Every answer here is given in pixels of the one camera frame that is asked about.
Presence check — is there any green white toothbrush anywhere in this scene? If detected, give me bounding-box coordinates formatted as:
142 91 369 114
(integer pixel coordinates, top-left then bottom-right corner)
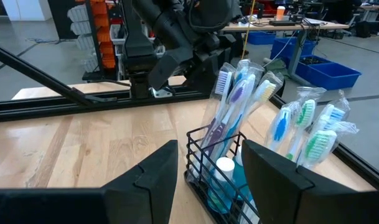
296 120 360 170
284 86 327 161

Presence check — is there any blue plastic bin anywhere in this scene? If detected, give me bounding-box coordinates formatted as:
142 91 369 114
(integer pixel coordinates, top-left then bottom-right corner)
246 30 278 46
294 55 363 91
269 37 317 60

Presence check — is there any orange bottle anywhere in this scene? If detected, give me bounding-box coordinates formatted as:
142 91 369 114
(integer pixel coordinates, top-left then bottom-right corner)
275 5 286 21

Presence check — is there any black aluminium table frame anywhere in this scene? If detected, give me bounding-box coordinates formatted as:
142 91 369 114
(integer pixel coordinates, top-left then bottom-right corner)
0 42 379 190

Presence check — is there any wooden top desk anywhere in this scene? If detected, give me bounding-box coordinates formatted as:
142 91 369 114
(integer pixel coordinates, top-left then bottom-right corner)
222 17 351 80

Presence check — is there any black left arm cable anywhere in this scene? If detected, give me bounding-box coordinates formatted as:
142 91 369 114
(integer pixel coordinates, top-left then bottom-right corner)
188 0 235 34

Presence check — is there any black wire caddy basket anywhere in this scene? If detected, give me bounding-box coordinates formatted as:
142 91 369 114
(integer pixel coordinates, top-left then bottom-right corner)
183 124 261 224

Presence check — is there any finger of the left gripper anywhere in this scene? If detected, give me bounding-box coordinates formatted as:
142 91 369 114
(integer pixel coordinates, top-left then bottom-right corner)
185 60 223 94
148 51 193 90

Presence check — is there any white cabinet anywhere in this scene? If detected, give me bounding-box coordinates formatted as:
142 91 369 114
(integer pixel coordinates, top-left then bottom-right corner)
1 0 53 22

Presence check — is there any blue mouthwash bottle white cap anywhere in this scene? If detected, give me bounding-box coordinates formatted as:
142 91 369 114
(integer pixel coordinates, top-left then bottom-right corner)
232 145 251 202
238 198 260 224
207 156 237 215

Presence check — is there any green bag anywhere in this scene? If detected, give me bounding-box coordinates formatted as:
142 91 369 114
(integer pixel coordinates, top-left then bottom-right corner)
263 58 290 77

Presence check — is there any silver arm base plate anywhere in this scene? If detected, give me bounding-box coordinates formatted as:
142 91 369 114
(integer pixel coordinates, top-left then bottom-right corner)
149 86 175 99

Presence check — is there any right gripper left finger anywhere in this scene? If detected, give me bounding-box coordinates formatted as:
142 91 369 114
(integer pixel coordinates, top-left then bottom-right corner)
0 139 179 224

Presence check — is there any orange white toothbrush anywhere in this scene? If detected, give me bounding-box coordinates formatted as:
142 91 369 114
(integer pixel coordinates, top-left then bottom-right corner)
235 70 285 131

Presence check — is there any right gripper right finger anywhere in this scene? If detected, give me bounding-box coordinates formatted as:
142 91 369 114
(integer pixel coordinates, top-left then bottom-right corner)
241 139 379 224

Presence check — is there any purple white toothbrush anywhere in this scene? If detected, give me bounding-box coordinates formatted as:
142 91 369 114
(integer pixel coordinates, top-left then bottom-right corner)
204 73 257 162

